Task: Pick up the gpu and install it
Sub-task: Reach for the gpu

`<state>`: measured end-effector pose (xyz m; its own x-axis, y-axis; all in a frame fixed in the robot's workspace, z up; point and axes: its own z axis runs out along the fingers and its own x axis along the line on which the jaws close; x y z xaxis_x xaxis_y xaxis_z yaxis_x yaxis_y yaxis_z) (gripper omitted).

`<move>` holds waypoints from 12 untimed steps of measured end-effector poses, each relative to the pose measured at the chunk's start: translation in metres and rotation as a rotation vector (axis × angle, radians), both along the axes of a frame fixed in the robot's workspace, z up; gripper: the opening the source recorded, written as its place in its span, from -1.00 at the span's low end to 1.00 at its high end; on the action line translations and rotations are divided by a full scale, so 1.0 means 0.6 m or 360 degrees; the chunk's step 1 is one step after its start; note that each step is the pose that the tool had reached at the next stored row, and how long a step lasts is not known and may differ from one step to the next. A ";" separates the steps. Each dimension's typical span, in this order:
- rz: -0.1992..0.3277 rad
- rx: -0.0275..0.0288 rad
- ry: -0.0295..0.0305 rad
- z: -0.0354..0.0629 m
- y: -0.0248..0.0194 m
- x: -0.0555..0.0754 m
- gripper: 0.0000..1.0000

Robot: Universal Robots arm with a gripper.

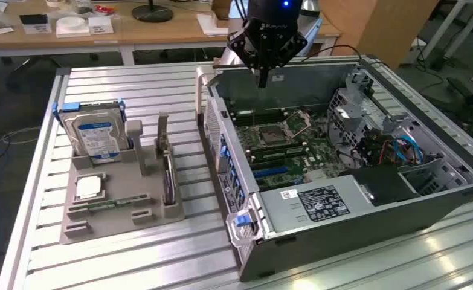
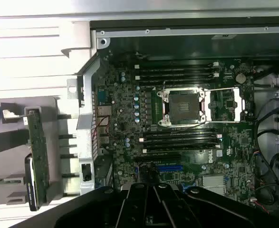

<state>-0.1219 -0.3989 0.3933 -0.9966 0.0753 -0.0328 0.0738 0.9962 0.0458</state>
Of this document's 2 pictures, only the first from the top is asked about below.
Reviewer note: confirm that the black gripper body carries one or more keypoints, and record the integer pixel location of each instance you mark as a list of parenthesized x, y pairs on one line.
[(274, 15)]

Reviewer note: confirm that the green graphics card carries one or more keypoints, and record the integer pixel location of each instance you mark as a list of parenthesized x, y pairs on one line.
[(169, 175)]

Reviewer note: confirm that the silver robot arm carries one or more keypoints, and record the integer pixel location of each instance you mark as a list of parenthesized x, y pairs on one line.
[(231, 57)]

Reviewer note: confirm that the white paper stack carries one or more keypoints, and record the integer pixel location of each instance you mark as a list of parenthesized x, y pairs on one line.
[(211, 25)]

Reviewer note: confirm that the cardboard box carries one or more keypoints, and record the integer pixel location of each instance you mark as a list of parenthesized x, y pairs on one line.
[(221, 9)]

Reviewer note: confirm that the wooden cabinet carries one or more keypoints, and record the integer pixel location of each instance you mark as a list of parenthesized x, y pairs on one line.
[(381, 30)]

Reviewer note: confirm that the black RAM slot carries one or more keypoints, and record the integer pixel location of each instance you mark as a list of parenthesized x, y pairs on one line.
[(259, 121), (255, 113)]

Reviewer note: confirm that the black lamp base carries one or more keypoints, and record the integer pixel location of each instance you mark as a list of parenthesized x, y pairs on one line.
[(151, 13)]

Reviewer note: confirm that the metal socket cover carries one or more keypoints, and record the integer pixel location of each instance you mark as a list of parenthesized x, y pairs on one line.
[(298, 121)]

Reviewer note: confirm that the tall silver disk bay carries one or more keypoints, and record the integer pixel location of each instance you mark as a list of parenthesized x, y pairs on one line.
[(349, 114)]

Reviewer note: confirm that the CPU socket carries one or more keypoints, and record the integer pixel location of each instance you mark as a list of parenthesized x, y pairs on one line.
[(270, 134)]

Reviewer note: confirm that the white labelled box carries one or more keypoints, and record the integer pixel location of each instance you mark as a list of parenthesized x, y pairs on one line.
[(98, 27)]

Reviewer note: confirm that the green motherboard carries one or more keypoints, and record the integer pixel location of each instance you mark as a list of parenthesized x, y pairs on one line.
[(311, 151)]

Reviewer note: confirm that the red packet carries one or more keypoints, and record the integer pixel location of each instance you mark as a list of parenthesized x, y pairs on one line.
[(102, 9)]

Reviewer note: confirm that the black RAM stick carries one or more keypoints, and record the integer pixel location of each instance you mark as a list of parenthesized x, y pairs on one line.
[(279, 154)]

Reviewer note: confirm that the white box with bowl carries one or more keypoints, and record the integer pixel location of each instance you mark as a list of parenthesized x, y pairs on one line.
[(72, 25)]

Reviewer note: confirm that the blue expansion slot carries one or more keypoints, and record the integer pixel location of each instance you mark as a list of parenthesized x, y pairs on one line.
[(270, 171)]

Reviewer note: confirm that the hard disk with blue caddy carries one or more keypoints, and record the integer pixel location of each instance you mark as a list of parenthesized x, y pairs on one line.
[(94, 136)]

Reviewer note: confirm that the white tape roll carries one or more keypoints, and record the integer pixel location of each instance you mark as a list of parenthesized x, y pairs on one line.
[(53, 3)]

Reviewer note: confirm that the white box with black lid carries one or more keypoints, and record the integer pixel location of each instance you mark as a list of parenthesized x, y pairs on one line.
[(34, 25)]

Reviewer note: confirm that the grey parts rack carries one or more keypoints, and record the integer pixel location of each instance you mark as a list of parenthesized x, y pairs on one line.
[(138, 187)]

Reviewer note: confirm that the low silver disk bay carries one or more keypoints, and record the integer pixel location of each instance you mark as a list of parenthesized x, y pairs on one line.
[(433, 169)]

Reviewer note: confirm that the wooden desk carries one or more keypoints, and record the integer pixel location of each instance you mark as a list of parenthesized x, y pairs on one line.
[(18, 42)]

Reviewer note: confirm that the grey power supply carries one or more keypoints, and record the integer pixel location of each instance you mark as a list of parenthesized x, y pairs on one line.
[(275, 211)]

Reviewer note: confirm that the blue case latch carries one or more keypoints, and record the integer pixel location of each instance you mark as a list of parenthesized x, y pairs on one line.
[(241, 220)]

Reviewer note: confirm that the silver CPU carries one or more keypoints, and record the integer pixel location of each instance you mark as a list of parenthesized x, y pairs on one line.
[(88, 187)]

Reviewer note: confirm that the green RAM stick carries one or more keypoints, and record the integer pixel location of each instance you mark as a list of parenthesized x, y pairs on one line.
[(114, 203)]

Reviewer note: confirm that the dark grey PC case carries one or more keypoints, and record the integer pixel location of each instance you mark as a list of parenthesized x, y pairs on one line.
[(339, 241)]

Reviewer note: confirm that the white table frame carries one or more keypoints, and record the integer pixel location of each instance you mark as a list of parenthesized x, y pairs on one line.
[(455, 18)]

